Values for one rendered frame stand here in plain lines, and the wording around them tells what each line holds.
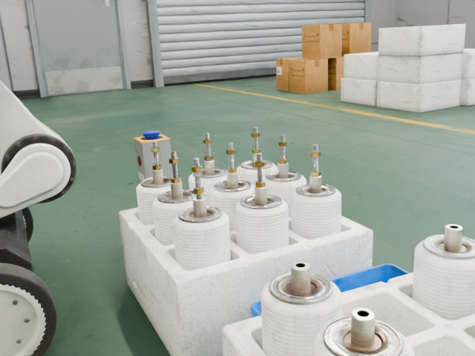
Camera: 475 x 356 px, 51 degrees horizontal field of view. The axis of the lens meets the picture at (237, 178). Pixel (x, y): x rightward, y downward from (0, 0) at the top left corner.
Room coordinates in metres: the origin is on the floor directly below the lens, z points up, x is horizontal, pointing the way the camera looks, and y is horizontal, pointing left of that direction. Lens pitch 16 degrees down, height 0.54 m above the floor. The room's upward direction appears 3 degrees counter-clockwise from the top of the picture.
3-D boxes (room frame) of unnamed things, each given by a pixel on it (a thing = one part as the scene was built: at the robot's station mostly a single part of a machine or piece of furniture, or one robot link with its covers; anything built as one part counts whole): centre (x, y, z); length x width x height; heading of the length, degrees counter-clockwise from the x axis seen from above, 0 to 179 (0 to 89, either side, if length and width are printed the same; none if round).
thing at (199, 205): (0.80, 0.07, 0.26); 0.02 x 0.02 x 0.03
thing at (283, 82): (5.04, -0.62, 0.15); 0.30 x 0.24 x 0.30; 114
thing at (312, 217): (0.90, -0.15, 0.16); 0.10 x 0.10 x 0.18
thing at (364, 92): (3.85, -1.11, 0.09); 0.39 x 0.39 x 0.18; 26
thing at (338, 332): (0.42, -0.11, 0.25); 0.08 x 0.08 x 0.01
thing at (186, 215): (0.80, 0.07, 0.25); 0.08 x 0.08 x 0.01
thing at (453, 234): (0.62, -0.29, 0.26); 0.02 x 0.02 x 0.03
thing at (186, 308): (0.95, 0.01, 0.09); 0.39 x 0.39 x 0.18; 25
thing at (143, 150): (1.18, 0.20, 0.16); 0.07 x 0.07 x 0.31; 25
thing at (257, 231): (0.85, -0.04, 0.16); 0.10 x 0.10 x 0.18
